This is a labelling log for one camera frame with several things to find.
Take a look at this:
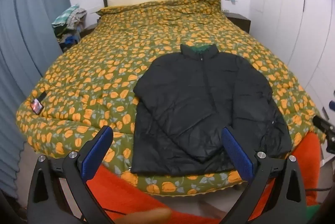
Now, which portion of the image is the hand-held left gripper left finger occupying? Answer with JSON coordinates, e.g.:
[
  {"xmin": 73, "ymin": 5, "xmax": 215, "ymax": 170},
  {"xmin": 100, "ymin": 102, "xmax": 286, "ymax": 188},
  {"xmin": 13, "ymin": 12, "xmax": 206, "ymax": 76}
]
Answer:
[{"xmin": 27, "ymin": 125, "xmax": 116, "ymax": 224}]

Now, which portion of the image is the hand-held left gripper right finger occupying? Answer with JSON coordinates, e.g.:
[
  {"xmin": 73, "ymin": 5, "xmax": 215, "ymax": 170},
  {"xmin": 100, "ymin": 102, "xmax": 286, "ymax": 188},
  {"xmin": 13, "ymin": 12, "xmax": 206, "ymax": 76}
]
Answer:
[{"xmin": 221, "ymin": 127, "xmax": 307, "ymax": 224}]

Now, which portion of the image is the black puffer jacket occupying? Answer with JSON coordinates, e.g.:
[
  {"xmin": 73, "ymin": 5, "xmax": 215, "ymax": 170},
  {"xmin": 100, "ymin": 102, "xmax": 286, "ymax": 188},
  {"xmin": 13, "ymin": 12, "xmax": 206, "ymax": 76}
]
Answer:
[{"xmin": 130, "ymin": 43, "xmax": 293, "ymax": 176}]

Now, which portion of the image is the pile of clothes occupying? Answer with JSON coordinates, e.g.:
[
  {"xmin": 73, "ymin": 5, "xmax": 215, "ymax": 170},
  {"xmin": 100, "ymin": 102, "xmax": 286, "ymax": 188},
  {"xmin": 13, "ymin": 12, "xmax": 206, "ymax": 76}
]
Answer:
[{"xmin": 51, "ymin": 4, "xmax": 88, "ymax": 53}]

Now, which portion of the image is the person's left hand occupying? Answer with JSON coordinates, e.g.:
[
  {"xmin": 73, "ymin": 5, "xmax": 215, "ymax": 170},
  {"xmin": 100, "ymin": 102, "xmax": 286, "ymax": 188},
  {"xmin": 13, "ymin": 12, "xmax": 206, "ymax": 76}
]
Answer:
[{"xmin": 114, "ymin": 208, "xmax": 172, "ymax": 224}]

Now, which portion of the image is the green orange floral quilt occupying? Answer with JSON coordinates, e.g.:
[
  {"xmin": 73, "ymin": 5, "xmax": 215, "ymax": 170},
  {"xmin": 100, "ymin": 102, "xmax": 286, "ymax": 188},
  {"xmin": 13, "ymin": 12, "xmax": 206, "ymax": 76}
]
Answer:
[{"xmin": 16, "ymin": 0, "xmax": 326, "ymax": 197}]

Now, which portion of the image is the white wardrobe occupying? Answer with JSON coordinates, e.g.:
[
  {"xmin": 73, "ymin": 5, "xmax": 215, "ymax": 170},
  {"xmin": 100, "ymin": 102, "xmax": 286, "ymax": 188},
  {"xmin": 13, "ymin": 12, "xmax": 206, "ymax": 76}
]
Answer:
[{"xmin": 249, "ymin": 0, "xmax": 335, "ymax": 120}]

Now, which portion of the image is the dark wooden nightstand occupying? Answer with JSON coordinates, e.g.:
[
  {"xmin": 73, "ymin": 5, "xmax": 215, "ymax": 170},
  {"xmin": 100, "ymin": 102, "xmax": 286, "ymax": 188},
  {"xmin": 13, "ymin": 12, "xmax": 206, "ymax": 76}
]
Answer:
[{"xmin": 225, "ymin": 12, "xmax": 252, "ymax": 32}]

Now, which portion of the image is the blue curtain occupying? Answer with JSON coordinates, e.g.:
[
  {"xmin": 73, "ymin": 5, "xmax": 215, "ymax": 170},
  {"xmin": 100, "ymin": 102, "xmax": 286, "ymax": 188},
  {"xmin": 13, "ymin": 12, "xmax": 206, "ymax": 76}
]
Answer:
[{"xmin": 0, "ymin": 0, "xmax": 71, "ymax": 203}]

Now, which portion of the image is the smartphone with black strap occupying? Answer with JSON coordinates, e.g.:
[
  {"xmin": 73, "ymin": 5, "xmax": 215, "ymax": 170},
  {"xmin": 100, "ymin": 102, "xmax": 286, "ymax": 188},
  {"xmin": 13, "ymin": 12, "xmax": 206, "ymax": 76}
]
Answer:
[{"xmin": 30, "ymin": 93, "xmax": 48, "ymax": 116}]

